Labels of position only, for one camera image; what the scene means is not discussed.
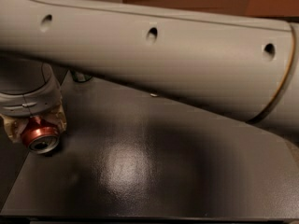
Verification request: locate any red coke can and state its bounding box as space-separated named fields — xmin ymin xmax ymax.
xmin=21 ymin=116 xmax=60 ymax=154

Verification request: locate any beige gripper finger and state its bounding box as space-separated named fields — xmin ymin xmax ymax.
xmin=41 ymin=105 xmax=67 ymax=133
xmin=0 ymin=114 xmax=29 ymax=143

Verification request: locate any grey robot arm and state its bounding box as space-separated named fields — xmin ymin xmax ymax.
xmin=0 ymin=0 xmax=299 ymax=142

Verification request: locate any green soda can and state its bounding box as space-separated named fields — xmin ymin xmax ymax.
xmin=70 ymin=71 xmax=92 ymax=83

